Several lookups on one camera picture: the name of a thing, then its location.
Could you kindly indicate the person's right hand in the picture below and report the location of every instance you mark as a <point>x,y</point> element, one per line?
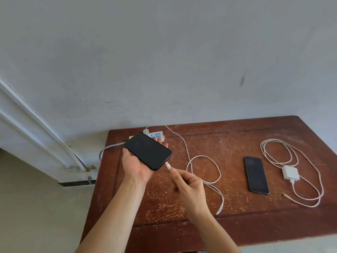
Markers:
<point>192,192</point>

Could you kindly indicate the person's left hand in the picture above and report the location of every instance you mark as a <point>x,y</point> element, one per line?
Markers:
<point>137,169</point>

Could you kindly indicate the person's left forearm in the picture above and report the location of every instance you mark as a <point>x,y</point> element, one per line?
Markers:
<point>113,221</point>

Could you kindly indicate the brown wooden table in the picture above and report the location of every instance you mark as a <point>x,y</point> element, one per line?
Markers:
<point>237,216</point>

